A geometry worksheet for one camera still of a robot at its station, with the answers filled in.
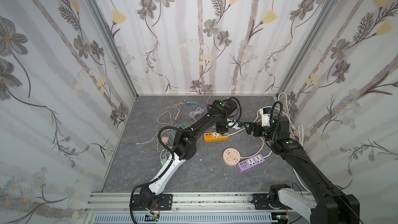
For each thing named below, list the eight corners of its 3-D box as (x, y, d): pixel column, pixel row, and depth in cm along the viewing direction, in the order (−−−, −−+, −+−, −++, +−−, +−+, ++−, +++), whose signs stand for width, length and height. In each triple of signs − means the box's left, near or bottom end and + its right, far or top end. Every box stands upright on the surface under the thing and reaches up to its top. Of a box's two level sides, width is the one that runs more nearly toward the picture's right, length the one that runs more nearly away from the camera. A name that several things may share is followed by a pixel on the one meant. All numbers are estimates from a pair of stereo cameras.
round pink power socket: (223, 166, 88) (224, 164, 85) (222, 150, 94) (222, 147, 91) (240, 166, 88) (242, 164, 85) (238, 150, 94) (239, 148, 92)
